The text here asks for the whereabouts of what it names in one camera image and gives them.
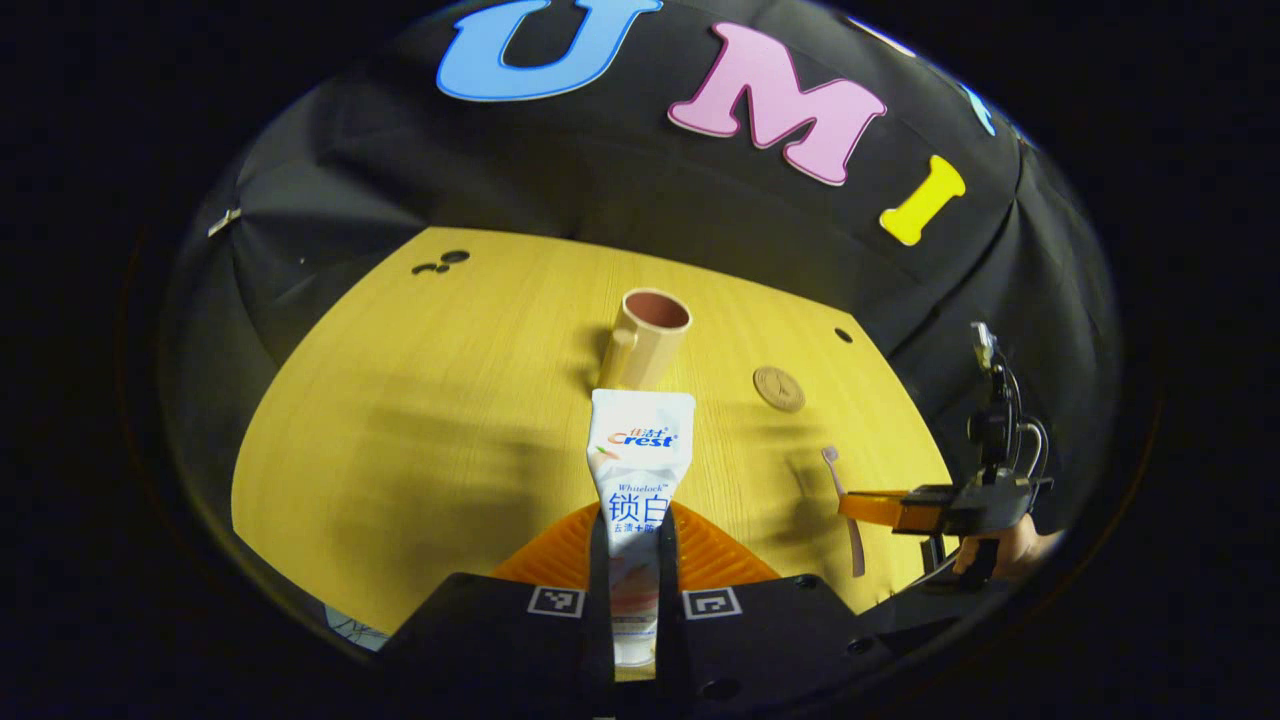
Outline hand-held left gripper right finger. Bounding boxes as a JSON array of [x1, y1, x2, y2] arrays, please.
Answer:
[[655, 503, 961, 720]]

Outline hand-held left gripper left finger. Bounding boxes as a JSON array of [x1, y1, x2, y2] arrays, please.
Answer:
[[385, 503, 616, 720]]

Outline pink toothbrush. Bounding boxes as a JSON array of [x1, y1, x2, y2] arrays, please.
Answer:
[[822, 446, 867, 578]]

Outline round brown coaster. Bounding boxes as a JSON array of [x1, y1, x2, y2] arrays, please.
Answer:
[[753, 366, 806, 414]]

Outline white toothpaste tube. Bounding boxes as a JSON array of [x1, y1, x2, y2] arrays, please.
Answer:
[[586, 388, 697, 669]]

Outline beige cup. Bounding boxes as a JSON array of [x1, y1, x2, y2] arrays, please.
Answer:
[[597, 288, 693, 393]]

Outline black backdrop cloth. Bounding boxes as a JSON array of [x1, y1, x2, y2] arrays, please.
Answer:
[[160, 0, 1121, 561]]

